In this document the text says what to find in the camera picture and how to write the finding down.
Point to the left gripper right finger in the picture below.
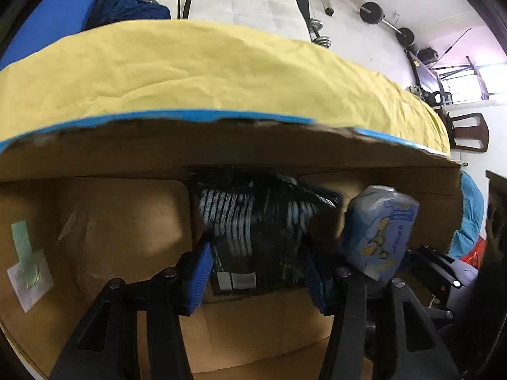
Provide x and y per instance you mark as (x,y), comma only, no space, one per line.
(386,324)

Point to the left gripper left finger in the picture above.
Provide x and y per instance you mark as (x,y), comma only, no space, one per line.
(104,344)

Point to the blue cartoon tissue pack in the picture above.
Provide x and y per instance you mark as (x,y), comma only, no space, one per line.
(377,229)

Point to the black snack bag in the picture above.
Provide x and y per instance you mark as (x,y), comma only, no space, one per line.
(263,227)

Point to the red floral snack bag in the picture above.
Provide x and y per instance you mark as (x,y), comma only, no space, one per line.
(476,255)

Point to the cardboard milk carton box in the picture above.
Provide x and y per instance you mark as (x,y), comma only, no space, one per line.
(83,205)

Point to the dark wooden chair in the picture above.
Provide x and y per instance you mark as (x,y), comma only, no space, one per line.
(478,132)

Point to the black barbell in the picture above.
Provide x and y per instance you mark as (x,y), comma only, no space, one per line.
(373,14)

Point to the yellow bed sheet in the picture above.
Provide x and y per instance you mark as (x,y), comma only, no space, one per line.
(204,71)

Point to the blue mat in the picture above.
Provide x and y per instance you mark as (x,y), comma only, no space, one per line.
(51,21)

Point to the dark blue knitted cloth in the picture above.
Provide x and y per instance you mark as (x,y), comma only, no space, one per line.
(105,12)

